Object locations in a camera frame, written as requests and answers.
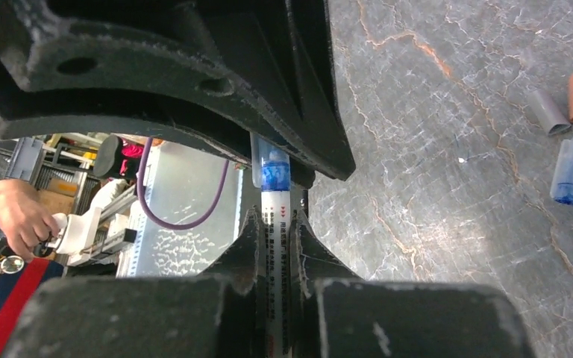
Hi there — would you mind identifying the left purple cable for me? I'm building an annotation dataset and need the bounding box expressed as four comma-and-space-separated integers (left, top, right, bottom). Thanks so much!
136, 137, 231, 231

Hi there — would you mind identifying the grey pen cap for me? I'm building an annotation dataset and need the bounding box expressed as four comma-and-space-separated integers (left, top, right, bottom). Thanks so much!
527, 89, 572, 136

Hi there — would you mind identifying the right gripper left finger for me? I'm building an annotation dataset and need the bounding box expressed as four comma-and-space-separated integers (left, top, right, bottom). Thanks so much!
2, 208, 262, 357

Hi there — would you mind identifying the slotted cable duct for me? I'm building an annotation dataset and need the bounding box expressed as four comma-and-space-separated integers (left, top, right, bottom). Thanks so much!
116, 148, 160, 277

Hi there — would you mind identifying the blue pen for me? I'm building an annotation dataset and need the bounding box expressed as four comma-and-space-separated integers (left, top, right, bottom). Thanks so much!
259, 142, 292, 357

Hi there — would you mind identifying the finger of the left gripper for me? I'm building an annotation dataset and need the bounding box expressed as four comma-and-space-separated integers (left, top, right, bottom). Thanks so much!
0, 1, 356, 188

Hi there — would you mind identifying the white teleoperation handle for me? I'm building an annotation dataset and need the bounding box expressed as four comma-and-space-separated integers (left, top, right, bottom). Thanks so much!
45, 207, 102, 255

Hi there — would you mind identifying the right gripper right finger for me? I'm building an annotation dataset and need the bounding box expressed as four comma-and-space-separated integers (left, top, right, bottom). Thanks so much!
290, 212, 534, 357

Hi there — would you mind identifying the operator hand in background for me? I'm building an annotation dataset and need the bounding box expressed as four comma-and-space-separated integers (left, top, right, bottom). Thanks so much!
0, 179, 61, 262

